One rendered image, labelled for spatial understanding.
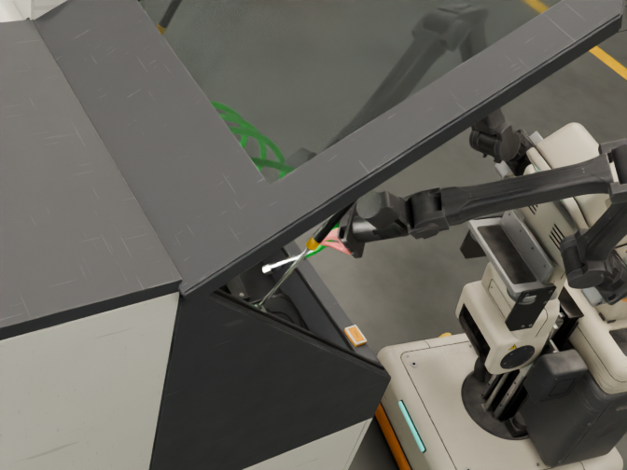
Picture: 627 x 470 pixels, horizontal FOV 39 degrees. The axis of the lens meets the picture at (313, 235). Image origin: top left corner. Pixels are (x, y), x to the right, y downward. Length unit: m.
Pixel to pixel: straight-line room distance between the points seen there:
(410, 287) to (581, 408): 1.14
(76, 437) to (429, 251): 2.43
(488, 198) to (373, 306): 1.81
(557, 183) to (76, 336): 0.89
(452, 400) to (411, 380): 0.14
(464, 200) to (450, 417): 1.29
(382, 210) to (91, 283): 0.61
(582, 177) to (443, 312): 1.92
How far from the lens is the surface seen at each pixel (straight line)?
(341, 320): 2.05
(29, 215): 1.38
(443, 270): 3.68
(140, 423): 1.59
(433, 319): 3.47
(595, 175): 1.67
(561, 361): 2.50
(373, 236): 1.74
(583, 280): 1.99
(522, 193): 1.66
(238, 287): 2.01
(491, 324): 2.42
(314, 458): 2.12
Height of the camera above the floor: 2.47
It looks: 43 degrees down
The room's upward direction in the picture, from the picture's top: 17 degrees clockwise
